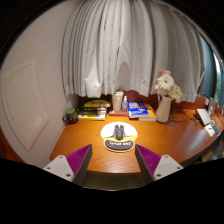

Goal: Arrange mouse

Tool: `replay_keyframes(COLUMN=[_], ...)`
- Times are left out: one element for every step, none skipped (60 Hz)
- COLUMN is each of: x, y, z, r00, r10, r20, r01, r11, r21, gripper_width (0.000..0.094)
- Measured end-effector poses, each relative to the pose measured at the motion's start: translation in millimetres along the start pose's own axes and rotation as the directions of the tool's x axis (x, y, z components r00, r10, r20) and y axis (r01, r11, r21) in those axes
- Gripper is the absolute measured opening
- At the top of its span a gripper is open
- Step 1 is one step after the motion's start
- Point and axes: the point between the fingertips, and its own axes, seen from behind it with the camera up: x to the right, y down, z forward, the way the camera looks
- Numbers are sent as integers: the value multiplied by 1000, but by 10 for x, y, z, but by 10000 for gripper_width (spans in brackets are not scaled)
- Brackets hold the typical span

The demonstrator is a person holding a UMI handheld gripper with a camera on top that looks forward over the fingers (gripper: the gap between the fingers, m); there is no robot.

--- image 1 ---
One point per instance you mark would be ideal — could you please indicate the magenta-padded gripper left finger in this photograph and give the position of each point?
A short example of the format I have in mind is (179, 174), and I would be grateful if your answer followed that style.
(62, 166)

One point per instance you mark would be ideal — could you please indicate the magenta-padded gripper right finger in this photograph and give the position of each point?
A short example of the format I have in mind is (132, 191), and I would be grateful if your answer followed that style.
(165, 166)

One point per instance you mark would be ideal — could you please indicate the grey black computer mouse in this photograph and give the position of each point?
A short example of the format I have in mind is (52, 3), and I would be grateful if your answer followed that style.
(119, 131)

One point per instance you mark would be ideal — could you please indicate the white yellow black mouse pad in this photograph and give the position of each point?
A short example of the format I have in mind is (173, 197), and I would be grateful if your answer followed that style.
(108, 131)

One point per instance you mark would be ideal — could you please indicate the dark mug green inside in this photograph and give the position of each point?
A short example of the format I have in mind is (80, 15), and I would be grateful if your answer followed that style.
(71, 116)

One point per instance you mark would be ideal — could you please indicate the white jug vase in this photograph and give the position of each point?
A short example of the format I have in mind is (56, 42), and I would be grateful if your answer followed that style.
(164, 111)

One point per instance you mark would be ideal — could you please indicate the yellow white book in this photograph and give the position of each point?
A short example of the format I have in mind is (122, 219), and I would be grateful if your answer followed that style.
(91, 116)

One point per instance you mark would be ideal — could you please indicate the silver laptop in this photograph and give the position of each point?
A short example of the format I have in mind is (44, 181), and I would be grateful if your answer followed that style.
(203, 116)

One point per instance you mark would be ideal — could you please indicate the blue cover book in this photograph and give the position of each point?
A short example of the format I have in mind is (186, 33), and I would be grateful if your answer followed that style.
(137, 109)

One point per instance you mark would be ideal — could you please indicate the black yellow cover book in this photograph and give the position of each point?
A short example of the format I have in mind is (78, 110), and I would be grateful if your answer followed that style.
(95, 103)

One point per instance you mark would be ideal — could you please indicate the red book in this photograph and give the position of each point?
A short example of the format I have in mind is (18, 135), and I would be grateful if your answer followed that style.
(116, 113)

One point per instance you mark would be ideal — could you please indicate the small clear spray bottle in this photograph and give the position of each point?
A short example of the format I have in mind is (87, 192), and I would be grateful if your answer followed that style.
(124, 106)

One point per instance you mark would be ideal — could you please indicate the cream tumbler cup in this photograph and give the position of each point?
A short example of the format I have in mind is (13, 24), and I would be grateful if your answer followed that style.
(117, 101)

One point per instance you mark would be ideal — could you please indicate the dark glass window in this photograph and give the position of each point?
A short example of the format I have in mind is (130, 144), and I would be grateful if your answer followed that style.
(210, 76)

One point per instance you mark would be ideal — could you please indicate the white pleated curtain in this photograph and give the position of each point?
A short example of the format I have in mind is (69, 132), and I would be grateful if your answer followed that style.
(133, 46)

